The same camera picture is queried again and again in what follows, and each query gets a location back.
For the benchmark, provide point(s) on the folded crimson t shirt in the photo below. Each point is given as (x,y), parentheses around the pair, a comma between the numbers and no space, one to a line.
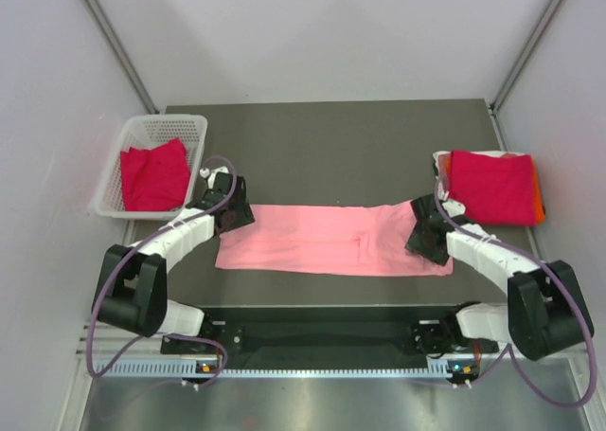
(494,191)

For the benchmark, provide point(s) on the folded orange t shirt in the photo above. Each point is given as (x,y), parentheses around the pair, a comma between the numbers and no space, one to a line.
(538,204)

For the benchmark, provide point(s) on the white perforated plastic basket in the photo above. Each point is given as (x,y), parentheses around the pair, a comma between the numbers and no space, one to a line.
(147,132)

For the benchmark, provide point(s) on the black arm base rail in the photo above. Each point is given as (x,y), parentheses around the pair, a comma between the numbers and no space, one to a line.
(387,336)

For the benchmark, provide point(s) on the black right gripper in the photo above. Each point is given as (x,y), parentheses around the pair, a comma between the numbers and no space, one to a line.
(416,243)

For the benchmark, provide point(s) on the light pink t shirt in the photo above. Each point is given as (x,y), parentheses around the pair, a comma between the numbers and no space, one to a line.
(342,241)

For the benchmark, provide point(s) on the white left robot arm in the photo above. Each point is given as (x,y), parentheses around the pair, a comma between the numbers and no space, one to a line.
(132,292)

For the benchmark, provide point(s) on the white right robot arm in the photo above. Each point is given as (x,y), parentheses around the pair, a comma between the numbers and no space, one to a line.
(545,310)

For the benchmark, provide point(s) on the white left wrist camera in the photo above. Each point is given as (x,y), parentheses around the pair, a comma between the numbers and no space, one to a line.
(209,175)

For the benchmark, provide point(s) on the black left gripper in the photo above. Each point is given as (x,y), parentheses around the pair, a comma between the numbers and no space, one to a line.
(244,216)

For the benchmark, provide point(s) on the grey slotted cable duct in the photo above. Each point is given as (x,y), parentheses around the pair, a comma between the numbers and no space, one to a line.
(191,368)

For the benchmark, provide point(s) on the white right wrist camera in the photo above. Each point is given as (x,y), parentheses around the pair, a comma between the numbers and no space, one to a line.
(450,206)

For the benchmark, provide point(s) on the crimson t shirt in basket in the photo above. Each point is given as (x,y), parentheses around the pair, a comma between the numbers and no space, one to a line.
(155,180)

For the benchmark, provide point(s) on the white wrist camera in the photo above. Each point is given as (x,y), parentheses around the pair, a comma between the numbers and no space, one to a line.
(209,175)
(450,206)

